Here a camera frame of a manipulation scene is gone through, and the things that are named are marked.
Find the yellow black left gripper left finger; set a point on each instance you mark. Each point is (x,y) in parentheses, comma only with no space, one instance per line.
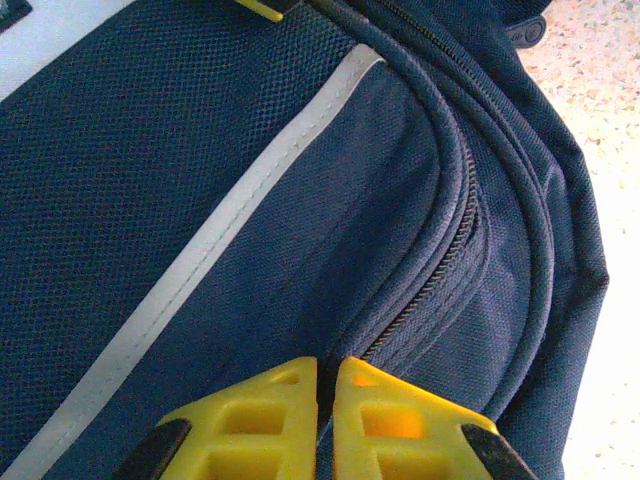
(300,430)

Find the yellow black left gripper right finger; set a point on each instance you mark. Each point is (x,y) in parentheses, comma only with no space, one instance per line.
(345,430)

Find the navy blue backpack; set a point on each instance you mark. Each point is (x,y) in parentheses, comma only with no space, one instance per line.
(150,175)

